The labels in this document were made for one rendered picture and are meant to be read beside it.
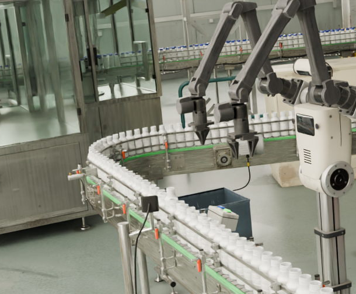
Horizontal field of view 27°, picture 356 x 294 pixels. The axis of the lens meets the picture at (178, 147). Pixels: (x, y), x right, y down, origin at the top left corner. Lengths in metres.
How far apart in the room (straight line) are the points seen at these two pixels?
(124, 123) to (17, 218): 2.53
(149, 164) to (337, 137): 2.09
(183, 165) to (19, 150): 1.94
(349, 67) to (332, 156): 4.38
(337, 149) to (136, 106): 5.74
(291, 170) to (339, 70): 1.11
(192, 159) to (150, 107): 3.81
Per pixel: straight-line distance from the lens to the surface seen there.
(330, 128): 3.11
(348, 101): 2.97
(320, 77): 2.90
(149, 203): 2.08
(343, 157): 3.19
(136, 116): 8.72
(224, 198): 4.11
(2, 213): 6.57
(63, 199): 6.65
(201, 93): 3.13
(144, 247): 3.55
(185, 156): 5.00
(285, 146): 5.09
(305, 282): 2.24
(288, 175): 7.53
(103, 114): 8.60
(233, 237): 2.64
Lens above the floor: 2.02
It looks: 12 degrees down
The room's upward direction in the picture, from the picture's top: 6 degrees counter-clockwise
